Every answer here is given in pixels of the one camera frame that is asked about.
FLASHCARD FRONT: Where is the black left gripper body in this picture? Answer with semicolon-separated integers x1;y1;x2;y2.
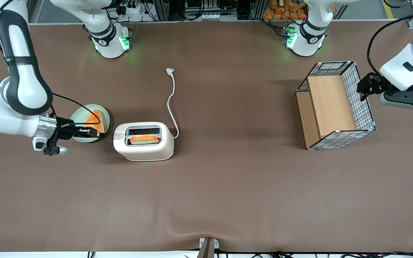
369;73;393;95

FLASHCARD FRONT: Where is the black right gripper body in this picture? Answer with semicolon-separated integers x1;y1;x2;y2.
54;116;83;143

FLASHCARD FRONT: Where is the white toaster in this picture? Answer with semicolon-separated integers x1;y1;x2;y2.
108;122;175;162

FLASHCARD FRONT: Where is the triangular orange bread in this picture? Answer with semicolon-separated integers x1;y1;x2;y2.
84;109;105;134

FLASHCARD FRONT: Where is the green plate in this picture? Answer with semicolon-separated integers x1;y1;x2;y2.
70;104;110;143

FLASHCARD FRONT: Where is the toast slice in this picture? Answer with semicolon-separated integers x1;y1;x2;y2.
130;135;160;145

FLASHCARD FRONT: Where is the bag of bread rolls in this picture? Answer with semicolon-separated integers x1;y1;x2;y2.
262;0;308;21

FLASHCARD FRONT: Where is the white power strip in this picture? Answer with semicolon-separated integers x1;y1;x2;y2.
118;3;147;15
199;12;238;21

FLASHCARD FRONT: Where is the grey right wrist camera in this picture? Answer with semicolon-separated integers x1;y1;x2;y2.
32;137;68;156

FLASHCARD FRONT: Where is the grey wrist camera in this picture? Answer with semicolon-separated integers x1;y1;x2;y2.
378;82;413;113
32;137;68;156

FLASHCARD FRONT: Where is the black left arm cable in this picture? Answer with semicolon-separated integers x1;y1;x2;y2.
367;14;413;78

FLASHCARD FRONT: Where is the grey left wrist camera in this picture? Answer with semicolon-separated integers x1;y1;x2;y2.
378;82;413;113

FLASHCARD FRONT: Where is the wire basket with wooden panels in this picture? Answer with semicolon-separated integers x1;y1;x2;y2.
295;61;376;151

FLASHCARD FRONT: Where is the white toaster power cord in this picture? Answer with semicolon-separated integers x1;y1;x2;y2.
166;67;180;140

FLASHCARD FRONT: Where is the metal bracket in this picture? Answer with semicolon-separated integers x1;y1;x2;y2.
196;237;220;258

